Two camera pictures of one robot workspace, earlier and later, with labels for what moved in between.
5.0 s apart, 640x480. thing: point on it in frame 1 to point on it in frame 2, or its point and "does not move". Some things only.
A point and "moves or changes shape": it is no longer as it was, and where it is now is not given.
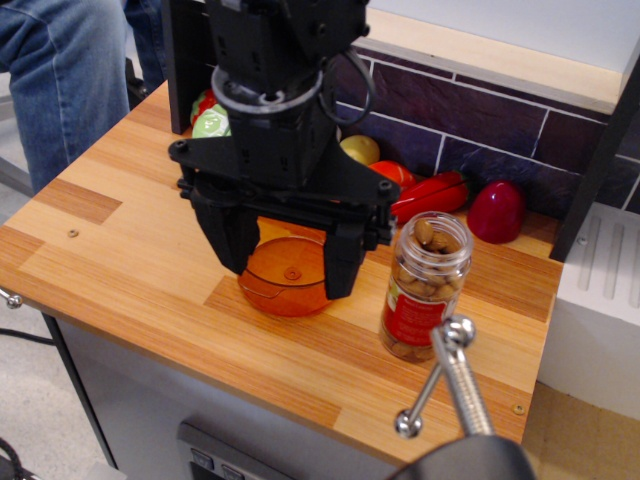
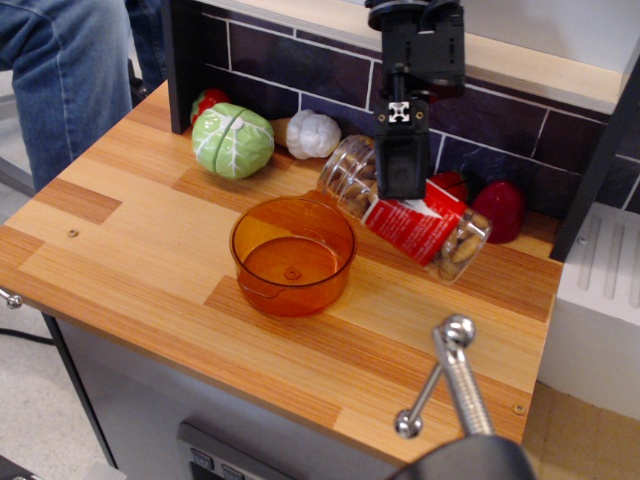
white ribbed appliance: (591, 346) does not move
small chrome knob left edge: (13, 301) does not move
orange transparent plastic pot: (286, 269) does not move
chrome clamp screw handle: (451, 337) does not move
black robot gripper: (283, 163) to (423, 57)
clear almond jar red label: (427, 281) moves or changes shape
